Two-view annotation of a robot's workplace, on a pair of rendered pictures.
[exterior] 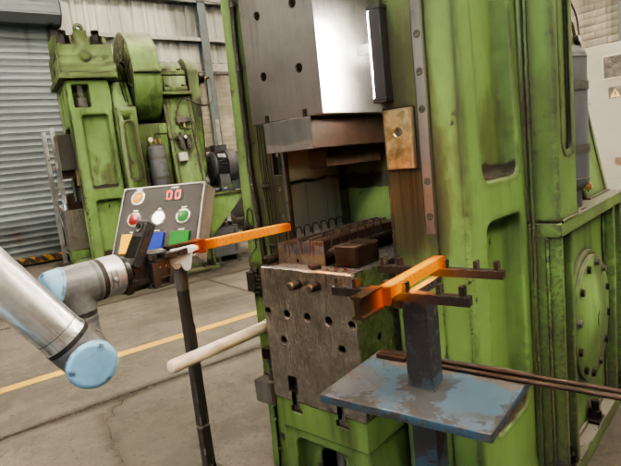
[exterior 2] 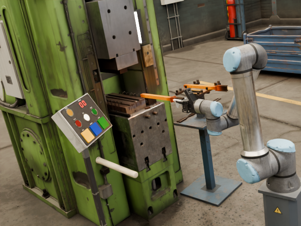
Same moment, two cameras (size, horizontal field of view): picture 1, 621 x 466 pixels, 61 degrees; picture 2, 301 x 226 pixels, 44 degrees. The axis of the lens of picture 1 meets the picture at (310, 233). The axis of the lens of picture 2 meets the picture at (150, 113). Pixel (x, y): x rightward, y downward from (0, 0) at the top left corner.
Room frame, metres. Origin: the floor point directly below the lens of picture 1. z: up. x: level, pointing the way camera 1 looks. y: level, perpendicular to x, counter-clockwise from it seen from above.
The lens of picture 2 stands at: (1.14, 2.73, 1.84)
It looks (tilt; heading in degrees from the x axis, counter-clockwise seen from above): 19 degrees down; 278
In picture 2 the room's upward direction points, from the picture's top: 10 degrees counter-clockwise
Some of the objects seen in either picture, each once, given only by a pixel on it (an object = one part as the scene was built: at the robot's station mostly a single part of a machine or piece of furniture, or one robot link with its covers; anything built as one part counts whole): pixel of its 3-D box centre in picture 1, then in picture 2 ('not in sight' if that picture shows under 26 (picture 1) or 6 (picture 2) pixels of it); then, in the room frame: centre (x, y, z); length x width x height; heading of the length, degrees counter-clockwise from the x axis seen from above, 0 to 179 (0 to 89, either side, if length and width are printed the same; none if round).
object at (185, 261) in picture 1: (186, 258); not in sight; (1.27, 0.31, 1.03); 0.09 x 0.03 x 0.06; 135
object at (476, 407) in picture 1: (426, 386); (201, 117); (1.15, -0.23, 0.70); 0.40 x 0.30 x 0.02; 53
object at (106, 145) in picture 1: (150, 155); not in sight; (6.55, 1.85, 1.45); 2.18 x 1.23 x 2.89; 127
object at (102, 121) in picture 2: (179, 241); (102, 123); (1.80, 0.45, 1.01); 0.07 x 0.05 x 0.07; 73
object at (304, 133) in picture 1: (330, 132); (110, 59); (1.79, -0.10, 1.32); 0.42 x 0.20 x 0.10; 138
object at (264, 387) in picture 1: (269, 388); (105, 190); (1.96, 0.23, 0.36); 0.09 x 0.07 x 0.12; 48
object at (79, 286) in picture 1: (72, 288); (211, 108); (1.08, 0.51, 1.03); 0.12 x 0.09 x 0.10; 138
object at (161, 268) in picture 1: (143, 270); (191, 105); (1.21, 0.39, 1.03); 0.12 x 0.08 x 0.09; 138
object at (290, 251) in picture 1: (341, 239); (119, 102); (1.79, -0.10, 0.96); 0.42 x 0.20 x 0.09; 138
